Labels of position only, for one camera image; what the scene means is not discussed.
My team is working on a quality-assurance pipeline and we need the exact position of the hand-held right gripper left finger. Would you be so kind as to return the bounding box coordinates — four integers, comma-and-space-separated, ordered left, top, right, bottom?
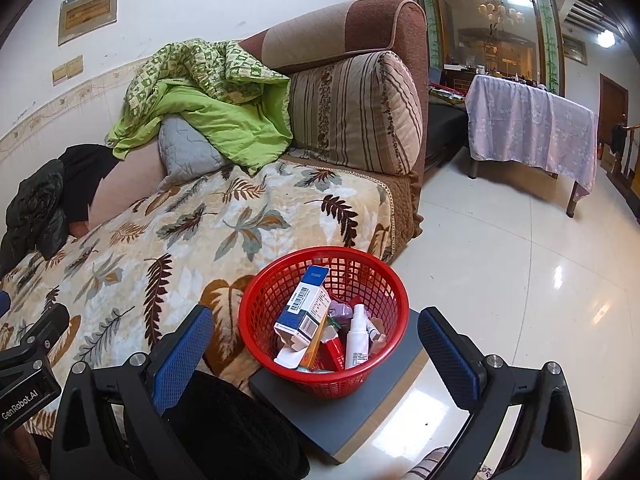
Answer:
49, 304, 216, 480

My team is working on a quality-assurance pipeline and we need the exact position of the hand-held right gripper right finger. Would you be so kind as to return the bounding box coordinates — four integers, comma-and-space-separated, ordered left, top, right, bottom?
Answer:
417, 306, 583, 480

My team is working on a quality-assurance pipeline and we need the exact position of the white spray bottle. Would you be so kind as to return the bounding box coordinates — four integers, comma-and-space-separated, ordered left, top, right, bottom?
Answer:
344, 303, 371, 370

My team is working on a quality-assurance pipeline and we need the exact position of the torn white medicine box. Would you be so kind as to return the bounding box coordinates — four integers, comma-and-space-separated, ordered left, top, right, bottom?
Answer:
274, 327, 341, 368

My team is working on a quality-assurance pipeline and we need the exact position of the purple plastic bag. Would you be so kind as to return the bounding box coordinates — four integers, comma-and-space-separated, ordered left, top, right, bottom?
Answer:
327, 299, 357, 328

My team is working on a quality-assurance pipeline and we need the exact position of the white and blue carton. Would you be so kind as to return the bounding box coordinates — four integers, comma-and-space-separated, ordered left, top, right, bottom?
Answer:
274, 265, 332, 348

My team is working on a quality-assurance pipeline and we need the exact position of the orange medicine box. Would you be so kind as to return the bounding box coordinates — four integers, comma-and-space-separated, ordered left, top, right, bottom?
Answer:
299, 310, 333, 368

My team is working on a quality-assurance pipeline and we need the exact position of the red plastic mesh basket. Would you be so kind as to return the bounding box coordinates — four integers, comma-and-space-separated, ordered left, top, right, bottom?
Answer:
238, 246, 410, 400

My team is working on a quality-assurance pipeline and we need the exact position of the black puffer jacket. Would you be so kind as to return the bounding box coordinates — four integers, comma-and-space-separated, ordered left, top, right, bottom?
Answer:
0, 158, 68, 278

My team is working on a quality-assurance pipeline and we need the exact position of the leaf print fleece blanket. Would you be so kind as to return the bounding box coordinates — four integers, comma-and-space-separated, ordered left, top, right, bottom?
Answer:
0, 160, 393, 441

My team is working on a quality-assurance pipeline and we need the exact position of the striped slipper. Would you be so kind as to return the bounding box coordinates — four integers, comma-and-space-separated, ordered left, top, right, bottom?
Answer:
400, 446, 451, 480

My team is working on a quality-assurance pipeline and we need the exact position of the grey square stool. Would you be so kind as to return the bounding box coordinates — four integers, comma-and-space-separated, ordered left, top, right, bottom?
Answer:
248, 307, 431, 465

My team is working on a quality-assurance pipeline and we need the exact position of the black cloth garment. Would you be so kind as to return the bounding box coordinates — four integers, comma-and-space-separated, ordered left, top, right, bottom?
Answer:
59, 143, 120, 224

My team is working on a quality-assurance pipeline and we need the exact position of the wooden table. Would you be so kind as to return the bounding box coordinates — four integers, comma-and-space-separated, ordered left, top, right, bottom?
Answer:
469, 157, 581, 218

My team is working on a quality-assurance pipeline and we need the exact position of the grey quilted pillow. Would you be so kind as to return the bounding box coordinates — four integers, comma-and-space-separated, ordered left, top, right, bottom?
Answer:
157, 117, 231, 192

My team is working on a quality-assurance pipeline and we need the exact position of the green patterned quilt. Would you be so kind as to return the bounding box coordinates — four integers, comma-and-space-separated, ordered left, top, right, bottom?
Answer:
106, 37, 293, 176

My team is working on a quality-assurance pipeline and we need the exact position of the purple floral tablecloth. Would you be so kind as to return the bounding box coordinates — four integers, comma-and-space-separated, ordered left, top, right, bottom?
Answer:
465, 74, 599, 196

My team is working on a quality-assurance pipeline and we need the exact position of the colourful packet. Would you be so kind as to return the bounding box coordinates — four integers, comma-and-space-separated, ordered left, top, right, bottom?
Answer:
428, 86, 468, 106

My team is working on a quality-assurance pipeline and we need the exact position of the striped bolster cushion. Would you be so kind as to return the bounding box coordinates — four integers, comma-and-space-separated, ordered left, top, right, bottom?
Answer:
287, 51, 425, 177

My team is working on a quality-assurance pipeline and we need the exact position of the brown wooden door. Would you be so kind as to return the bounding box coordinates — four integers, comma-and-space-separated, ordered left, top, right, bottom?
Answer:
599, 74, 630, 171

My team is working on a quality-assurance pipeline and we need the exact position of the wooden glass partition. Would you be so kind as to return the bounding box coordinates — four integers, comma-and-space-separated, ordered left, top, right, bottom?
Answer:
407, 0, 568, 98

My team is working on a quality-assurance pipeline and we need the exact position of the brown and pink sofa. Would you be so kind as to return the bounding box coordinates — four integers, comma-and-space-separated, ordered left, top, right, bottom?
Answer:
87, 0, 431, 266

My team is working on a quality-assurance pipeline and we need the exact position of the white air vent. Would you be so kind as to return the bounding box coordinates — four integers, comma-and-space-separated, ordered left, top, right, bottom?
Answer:
562, 0, 621, 36

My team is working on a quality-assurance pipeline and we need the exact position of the beige wall plaque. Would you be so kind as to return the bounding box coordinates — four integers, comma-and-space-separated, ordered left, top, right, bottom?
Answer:
57, 0, 119, 47

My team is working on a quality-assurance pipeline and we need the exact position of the small framed wall picture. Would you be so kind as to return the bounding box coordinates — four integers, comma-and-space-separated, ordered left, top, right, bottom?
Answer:
562, 35, 588, 63

